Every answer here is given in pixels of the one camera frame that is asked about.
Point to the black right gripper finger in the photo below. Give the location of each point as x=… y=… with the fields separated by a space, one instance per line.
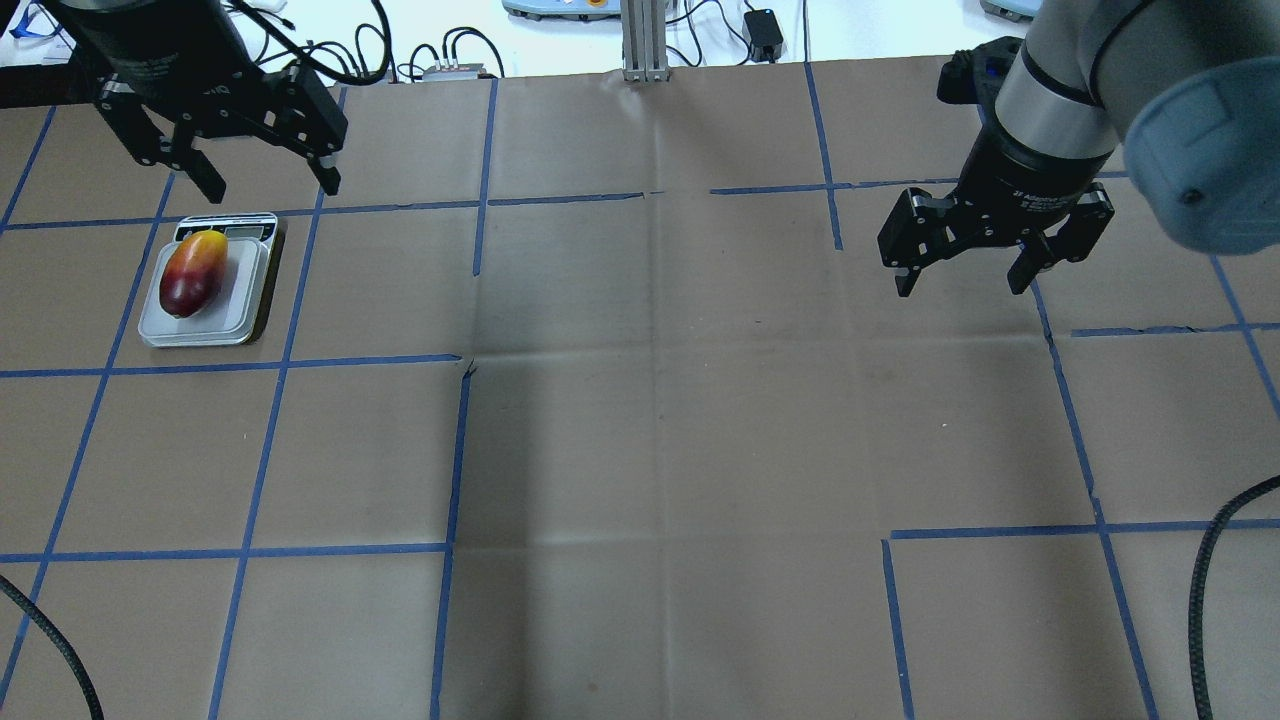
x=906 y=276
x=1032 y=260

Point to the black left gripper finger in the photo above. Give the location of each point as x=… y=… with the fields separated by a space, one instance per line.
x=201 y=172
x=327 y=173

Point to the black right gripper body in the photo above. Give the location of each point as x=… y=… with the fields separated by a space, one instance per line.
x=1018 y=172

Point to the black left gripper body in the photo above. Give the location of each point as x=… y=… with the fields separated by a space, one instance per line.
x=160 y=62

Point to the red yellow mango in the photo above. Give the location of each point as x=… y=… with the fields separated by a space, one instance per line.
x=193 y=275

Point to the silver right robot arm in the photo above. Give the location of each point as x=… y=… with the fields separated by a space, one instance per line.
x=1188 y=90

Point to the silver digital kitchen scale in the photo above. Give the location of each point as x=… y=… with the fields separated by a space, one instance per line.
x=238 y=315

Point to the small grey usb hub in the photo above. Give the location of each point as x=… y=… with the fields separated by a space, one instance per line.
x=450 y=72

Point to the black power adapter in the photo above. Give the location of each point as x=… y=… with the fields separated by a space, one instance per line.
x=764 y=36

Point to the brown cardboard table cover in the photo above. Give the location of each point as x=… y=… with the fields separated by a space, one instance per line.
x=587 y=401

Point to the aluminium frame post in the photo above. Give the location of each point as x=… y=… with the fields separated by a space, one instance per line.
x=644 y=41

